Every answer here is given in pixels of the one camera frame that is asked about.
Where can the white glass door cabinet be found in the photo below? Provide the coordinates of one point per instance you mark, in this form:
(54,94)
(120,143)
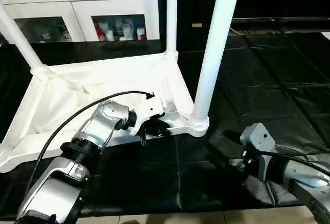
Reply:
(62,2)

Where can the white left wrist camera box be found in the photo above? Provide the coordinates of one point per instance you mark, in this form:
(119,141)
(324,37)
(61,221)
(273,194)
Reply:
(147,109)

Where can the red bottle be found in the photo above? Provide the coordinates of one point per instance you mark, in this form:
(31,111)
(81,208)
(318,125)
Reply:
(98,31)

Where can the white plastic table top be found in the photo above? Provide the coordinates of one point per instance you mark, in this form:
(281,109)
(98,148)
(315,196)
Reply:
(62,95)

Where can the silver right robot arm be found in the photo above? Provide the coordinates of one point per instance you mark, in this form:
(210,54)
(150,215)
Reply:
(304,183)

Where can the white bottle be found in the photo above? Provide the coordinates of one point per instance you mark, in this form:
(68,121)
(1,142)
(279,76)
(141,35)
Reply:
(119,29)

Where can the tan label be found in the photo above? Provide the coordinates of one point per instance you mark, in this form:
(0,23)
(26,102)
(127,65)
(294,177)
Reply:
(197,25)

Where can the white plastic table leg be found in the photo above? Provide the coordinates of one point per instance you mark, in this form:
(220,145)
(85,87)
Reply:
(214,44)
(20,38)
(171,13)

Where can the white cup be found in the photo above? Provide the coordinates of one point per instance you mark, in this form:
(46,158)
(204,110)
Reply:
(140,33)

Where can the black work mat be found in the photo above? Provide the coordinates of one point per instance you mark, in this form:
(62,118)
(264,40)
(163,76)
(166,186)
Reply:
(268,90)

